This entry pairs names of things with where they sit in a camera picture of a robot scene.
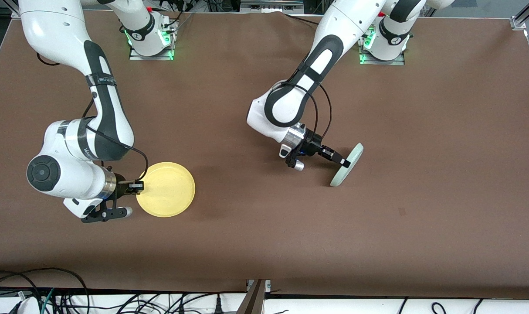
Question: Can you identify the pale green round plate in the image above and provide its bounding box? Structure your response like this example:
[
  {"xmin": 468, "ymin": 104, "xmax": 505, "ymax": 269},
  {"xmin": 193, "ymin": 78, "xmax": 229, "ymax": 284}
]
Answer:
[{"xmin": 329, "ymin": 143, "xmax": 364, "ymax": 188}]

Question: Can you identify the yellow round plate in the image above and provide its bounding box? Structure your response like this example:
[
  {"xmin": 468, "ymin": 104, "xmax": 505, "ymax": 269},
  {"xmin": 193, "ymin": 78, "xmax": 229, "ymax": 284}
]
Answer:
[{"xmin": 136, "ymin": 162, "xmax": 196, "ymax": 218}]

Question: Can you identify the brown table cover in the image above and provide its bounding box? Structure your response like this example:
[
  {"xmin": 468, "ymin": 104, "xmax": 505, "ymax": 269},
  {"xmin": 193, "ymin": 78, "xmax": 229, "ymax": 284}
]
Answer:
[{"xmin": 0, "ymin": 11, "xmax": 529, "ymax": 299}]

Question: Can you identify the grey rack device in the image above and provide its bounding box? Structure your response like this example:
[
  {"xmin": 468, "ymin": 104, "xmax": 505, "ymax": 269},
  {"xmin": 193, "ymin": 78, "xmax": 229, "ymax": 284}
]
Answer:
[{"xmin": 240, "ymin": 0, "xmax": 305, "ymax": 13}]

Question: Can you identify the dark aluminium profile beam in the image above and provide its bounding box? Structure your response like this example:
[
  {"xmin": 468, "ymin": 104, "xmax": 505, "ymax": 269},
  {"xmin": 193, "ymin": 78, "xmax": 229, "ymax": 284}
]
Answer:
[{"xmin": 236, "ymin": 279, "xmax": 267, "ymax": 314}]

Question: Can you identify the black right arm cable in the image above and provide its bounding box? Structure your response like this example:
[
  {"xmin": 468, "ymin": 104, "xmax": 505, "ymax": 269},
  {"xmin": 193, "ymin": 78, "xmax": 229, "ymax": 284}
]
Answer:
[{"xmin": 36, "ymin": 52, "xmax": 149, "ymax": 181}]

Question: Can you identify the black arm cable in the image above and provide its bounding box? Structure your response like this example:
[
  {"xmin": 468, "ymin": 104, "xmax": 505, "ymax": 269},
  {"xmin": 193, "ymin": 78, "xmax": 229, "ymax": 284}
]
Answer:
[
  {"xmin": 284, "ymin": 65, "xmax": 333, "ymax": 147},
  {"xmin": 36, "ymin": 52, "xmax": 149, "ymax": 181}
]

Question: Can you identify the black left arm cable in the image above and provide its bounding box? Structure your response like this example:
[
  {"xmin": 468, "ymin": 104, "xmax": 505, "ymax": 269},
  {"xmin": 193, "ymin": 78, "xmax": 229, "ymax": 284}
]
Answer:
[{"xmin": 284, "ymin": 65, "xmax": 333, "ymax": 147}]

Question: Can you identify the long looping black cable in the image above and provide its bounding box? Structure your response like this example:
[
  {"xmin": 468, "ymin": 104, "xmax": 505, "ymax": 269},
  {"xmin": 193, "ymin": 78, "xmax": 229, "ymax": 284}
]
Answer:
[{"xmin": 0, "ymin": 267, "xmax": 90, "ymax": 314}]

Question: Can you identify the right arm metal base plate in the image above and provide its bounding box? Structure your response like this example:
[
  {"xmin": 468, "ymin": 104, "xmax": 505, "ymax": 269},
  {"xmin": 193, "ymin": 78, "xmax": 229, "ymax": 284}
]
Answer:
[{"xmin": 129, "ymin": 20, "xmax": 178, "ymax": 61}]

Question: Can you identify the teal cable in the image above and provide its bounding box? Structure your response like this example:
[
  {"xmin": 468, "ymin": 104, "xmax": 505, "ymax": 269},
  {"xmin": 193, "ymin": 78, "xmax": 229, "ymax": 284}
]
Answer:
[{"xmin": 40, "ymin": 288, "xmax": 56, "ymax": 314}]

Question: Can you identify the short looping black cable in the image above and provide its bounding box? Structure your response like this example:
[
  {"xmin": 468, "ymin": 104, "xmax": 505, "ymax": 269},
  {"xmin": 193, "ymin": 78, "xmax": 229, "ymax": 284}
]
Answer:
[{"xmin": 0, "ymin": 274, "xmax": 44, "ymax": 306}]

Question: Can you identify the aluminium frame corner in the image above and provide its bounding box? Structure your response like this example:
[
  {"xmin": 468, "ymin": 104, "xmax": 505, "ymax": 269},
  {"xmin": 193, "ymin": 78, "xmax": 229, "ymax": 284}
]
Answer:
[
  {"xmin": 511, "ymin": 0, "xmax": 529, "ymax": 31},
  {"xmin": 3, "ymin": 0, "xmax": 27, "ymax": 19}
]

